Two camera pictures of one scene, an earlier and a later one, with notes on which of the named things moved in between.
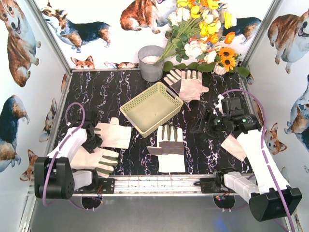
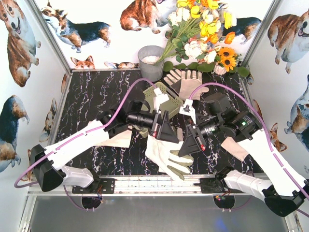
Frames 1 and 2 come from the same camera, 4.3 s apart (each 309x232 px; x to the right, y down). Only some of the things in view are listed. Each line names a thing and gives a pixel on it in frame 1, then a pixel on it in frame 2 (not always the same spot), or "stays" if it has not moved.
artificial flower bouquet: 197,35 stays
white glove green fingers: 103,160 to 179,172
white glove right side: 232,146 stays
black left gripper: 91,135 to 157,125
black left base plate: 99,186 stays
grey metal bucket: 148,56 stays
